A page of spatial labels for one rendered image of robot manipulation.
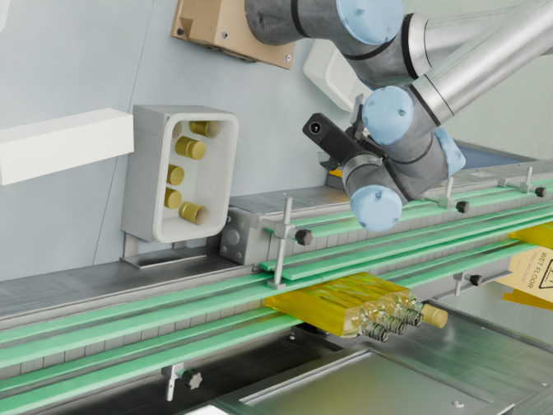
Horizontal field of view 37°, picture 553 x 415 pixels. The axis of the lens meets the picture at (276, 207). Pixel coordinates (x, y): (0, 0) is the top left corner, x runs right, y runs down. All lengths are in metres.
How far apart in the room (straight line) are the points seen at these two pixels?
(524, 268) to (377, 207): 3.65
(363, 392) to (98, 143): 0.66
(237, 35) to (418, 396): 0.73
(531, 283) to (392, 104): 3.75
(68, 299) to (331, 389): 0.53
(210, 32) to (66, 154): 0.32
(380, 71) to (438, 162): 0.23
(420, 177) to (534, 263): 3.64
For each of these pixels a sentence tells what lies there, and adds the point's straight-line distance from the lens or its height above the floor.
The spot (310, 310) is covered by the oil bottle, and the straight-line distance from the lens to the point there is 1.55.
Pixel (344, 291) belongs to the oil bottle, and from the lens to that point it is 1.59.
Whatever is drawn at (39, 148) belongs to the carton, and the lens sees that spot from 1.26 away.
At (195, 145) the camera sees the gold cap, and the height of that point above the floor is 0.81.
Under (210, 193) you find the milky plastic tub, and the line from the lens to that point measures 1.53.
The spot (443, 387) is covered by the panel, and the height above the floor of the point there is 1.20.
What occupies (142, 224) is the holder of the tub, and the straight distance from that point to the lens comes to 1.43.
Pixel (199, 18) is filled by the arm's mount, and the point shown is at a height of 0.81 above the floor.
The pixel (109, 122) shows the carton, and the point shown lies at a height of 0.81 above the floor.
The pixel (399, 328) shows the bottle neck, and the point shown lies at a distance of 1.54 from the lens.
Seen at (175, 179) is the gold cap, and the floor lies 0.81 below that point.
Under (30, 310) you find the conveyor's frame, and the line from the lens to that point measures 1.25.
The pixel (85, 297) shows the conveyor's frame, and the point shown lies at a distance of 1.31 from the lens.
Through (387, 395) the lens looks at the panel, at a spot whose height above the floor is 1.15.
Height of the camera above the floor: 1.81
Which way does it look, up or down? 37 degrees down
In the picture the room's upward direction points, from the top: 109 degrees clockwise
